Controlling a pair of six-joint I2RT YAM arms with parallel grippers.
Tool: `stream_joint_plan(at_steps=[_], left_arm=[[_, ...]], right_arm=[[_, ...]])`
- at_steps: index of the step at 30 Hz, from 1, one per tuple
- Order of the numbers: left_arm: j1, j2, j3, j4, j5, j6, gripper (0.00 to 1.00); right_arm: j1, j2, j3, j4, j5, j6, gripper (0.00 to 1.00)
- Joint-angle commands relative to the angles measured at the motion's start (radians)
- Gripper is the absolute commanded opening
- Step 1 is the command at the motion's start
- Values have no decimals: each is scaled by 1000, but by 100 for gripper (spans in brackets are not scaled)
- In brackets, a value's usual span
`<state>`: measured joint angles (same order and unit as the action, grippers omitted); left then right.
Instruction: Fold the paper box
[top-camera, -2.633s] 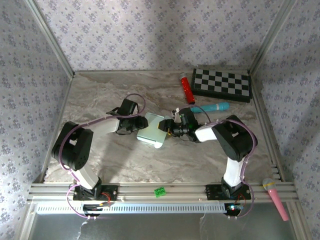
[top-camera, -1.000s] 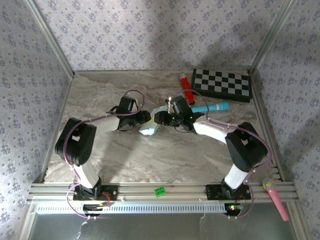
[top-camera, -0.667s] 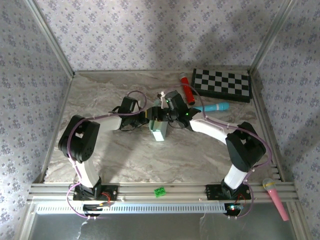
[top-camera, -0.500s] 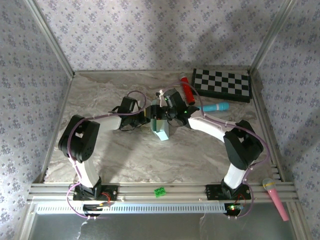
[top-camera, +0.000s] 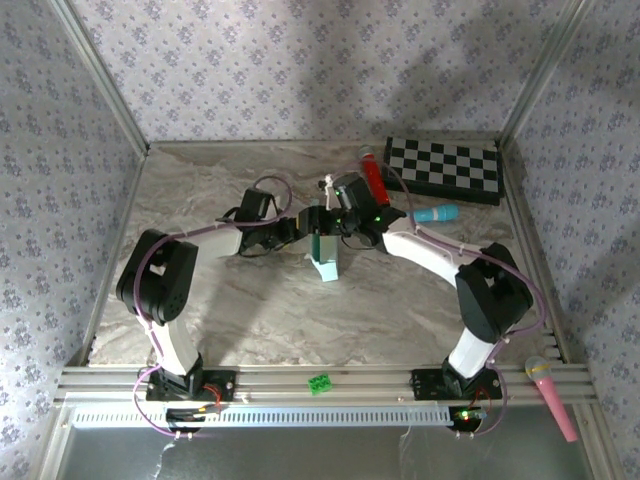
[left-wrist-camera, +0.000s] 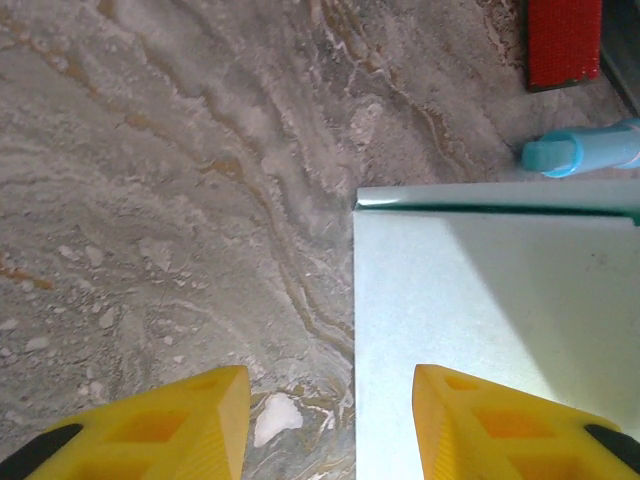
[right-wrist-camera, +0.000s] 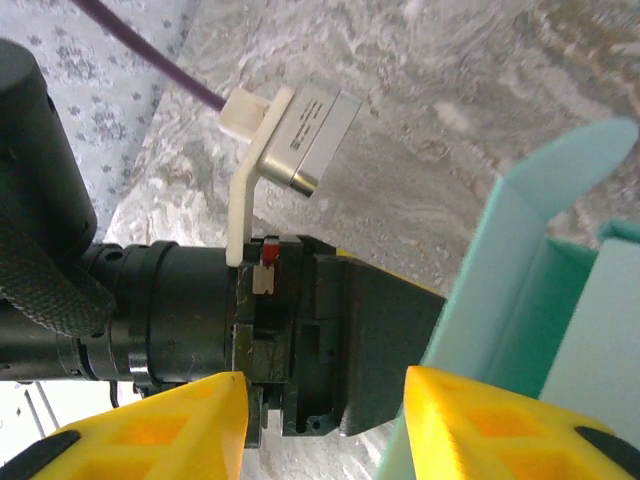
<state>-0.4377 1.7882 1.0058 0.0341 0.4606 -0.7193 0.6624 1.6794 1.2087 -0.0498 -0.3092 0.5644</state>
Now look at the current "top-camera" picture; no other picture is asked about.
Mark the green terminal block connector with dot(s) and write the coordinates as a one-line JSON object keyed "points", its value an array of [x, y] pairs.
{"points": [[320, 385]]}

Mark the aluminium side rail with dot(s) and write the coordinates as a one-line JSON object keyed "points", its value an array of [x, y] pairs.
{"points": [[532, 225], [117, 235]]}

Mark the teal marker pen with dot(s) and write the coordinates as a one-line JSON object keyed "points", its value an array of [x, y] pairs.
{"points": [[437, 213]]}

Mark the pink toy microphone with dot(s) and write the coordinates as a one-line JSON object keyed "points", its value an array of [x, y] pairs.
{"points": [[552, 400]]}

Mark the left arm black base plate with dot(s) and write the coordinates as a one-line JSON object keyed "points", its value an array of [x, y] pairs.
{"points": [[227, 385]]}

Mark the short aluminium table edge rail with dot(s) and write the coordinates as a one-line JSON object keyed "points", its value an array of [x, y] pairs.
{"points": [[300, 143]]}

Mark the red glitter toy microphone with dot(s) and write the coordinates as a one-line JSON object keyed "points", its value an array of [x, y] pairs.
{"points": [[375, 175]]}

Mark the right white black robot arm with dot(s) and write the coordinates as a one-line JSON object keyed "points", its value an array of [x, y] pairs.
{"points": [[495, 295]]}

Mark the long aluminium frame rail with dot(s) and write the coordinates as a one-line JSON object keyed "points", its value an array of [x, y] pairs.
{"points": [[360, 382]]}

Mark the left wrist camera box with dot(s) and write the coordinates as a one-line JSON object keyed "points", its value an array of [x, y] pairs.
{"points": [[255, 205]]}

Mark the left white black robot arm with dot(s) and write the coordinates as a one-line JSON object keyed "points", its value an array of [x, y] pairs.
{"points": [[155, 280]]}

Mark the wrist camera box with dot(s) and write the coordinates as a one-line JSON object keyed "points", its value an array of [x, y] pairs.
{"points": [[355, 192], [255, 205]]}

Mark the black board with yellow plug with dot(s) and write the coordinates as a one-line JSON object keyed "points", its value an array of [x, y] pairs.
{"points": [[185, 415]]}

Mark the light blue paper box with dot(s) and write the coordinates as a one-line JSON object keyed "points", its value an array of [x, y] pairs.
{"points": [[327, 260]]}

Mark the aluminium corner post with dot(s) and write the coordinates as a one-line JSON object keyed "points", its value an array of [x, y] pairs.
{"points": [[545, 70], [100, 80]]}

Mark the black grey folding chessboard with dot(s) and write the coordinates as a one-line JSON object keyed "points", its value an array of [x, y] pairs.
{"points": [[440, 167]]}

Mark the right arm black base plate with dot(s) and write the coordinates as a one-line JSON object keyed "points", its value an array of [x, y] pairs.
{"points": [[425, 385]]}

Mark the black board with LED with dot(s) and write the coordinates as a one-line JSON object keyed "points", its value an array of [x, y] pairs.
{"points": [[465, 417]]}

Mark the grey metal sheet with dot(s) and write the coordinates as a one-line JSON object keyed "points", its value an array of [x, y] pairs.
{"points": [[325, 455]]}

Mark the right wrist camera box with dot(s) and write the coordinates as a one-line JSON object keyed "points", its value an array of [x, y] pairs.
{"points": [[355, 192]]}

